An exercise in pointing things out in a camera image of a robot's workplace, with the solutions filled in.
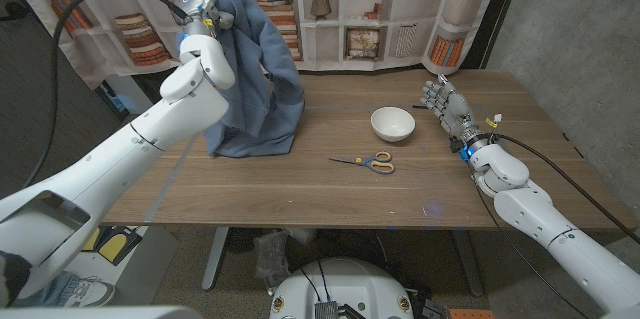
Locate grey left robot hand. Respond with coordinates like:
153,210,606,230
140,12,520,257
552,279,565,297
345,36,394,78
174,0,235,40

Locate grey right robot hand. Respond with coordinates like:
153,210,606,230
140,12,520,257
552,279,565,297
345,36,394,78
421,74,484,145

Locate blue hoodie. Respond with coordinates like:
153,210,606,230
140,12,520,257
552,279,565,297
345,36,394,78
175,0,306,159

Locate white ceramic bowl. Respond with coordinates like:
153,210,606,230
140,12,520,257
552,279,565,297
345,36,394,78
370,106,417,143

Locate black backdrop stand pole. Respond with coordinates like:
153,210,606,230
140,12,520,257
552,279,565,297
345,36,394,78
459,0,526,71

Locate white cabinet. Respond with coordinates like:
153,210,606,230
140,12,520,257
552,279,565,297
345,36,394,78
102,74,154,116

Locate grey metal table leg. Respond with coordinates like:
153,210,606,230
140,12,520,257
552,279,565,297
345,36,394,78
452,228,485,298
201,227,230,292

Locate orange box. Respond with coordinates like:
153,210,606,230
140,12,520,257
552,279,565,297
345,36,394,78
449,308,496,319

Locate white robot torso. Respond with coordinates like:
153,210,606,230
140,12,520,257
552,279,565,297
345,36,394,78
268,257,415,319

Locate clear plastic bag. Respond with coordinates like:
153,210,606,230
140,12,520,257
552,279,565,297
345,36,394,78
253,231,291,290

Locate black yellow foot pedal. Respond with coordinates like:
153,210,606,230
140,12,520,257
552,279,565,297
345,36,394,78
82,226,144,266

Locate grey floor board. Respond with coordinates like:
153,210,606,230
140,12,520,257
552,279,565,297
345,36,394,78
64,226,180,306

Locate white grey sneaker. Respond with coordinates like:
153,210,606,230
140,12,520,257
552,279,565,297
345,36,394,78
62,278,116,309

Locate person leg blue jeans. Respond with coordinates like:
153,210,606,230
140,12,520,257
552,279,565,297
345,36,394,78
12,271,81,308

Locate orange handled scissors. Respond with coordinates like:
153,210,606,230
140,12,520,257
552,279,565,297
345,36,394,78
328,151,396,176

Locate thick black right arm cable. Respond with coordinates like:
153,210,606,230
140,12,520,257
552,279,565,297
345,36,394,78
492,132,640,246

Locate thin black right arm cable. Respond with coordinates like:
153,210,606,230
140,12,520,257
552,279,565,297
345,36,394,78
469,168,594,319

